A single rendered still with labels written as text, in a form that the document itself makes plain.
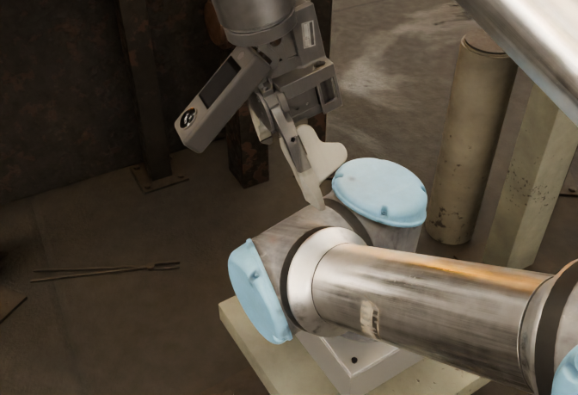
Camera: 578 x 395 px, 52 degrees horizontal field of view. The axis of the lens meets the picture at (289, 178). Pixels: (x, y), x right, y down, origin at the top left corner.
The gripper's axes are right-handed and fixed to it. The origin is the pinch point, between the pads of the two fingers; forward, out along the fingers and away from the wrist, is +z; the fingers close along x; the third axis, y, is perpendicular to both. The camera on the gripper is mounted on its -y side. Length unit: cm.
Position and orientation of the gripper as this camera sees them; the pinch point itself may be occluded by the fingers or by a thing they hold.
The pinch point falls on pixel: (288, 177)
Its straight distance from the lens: 69.6
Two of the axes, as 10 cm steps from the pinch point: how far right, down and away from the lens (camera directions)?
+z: 2.4, 7.3, 6.4
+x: -4.1, -5.2, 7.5
